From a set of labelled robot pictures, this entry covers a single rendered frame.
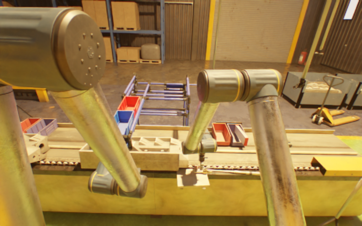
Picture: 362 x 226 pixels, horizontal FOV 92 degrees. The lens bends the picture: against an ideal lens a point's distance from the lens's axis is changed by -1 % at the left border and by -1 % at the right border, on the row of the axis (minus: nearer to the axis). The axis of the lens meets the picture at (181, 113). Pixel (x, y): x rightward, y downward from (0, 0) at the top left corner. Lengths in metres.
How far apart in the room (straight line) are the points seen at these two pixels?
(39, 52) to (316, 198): 2.71
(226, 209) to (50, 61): 2.30
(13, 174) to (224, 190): 1.88
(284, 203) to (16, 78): 0.87
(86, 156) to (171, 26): 10.41
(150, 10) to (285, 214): 11.59
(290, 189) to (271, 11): 12.22
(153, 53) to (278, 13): 7.56
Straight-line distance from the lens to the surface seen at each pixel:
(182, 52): 11.84
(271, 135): 0.82
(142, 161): 1.86
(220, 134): 2.59
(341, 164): 2.62
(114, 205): 2.44
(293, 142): 2.87
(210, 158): 2.16
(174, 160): 1.82
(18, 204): 0.66
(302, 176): 2.33
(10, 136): 0.58
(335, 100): 6.74
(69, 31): 0.36
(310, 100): 6.28
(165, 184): 2.04
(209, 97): 0.76
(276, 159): 0.82
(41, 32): 0.36
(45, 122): 3.14
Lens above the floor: 2.15
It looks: 27 degrees down
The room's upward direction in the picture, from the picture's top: 2 degrees clockwise
